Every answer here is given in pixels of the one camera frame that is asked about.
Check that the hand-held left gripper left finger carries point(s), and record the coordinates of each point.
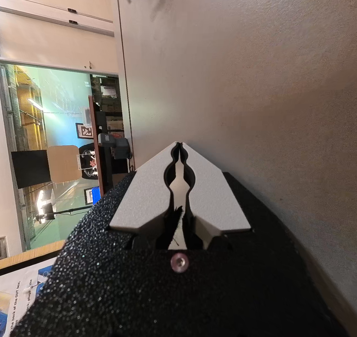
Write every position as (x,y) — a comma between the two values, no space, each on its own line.
(139,200)

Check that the black panel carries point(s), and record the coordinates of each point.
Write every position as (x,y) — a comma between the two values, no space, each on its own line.
(28,169)

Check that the light stand with lamp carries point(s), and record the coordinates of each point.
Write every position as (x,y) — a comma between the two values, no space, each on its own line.
(48,208)

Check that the instruction sheet board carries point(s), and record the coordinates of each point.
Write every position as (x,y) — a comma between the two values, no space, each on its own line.
(16,286)

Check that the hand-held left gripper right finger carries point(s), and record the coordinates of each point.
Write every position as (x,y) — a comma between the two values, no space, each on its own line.
(220,203)

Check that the low blue bin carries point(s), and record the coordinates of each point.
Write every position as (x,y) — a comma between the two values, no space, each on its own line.
(96,196)

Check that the clear plastic box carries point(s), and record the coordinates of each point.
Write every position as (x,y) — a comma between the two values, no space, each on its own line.
(88,116)

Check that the framed printed tag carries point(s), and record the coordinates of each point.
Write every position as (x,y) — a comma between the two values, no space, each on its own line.
(86,132)

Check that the white double door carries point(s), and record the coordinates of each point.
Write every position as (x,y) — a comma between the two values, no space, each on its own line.
(55,41)

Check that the grey battery charger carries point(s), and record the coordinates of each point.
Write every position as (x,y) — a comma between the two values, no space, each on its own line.
(120,147)

